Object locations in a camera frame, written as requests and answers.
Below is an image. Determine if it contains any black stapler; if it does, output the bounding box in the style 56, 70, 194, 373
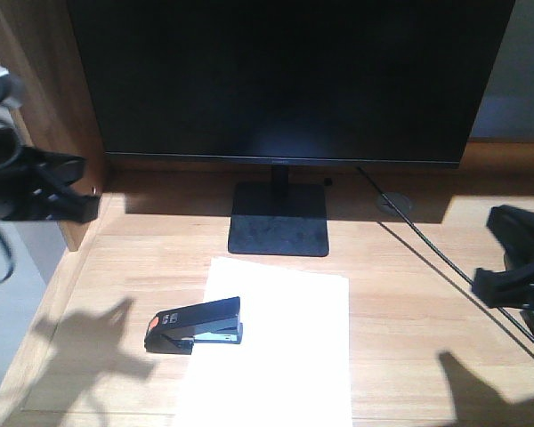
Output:
144, 296, 243, 355

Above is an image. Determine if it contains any grey desk cable grommet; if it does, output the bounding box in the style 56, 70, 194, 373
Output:
376, 192, 413, 216

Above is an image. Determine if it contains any black computer monitor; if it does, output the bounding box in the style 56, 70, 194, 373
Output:
67, 1, 514, 256

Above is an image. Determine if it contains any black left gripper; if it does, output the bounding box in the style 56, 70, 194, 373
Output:
0, 127, 101, 223

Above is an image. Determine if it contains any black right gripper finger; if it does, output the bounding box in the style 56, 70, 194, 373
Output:
471, 261, 534, 310
487, 205, 534, 267

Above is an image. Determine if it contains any white paper sheet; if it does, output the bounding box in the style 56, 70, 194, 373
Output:
172, 258, 352, 426

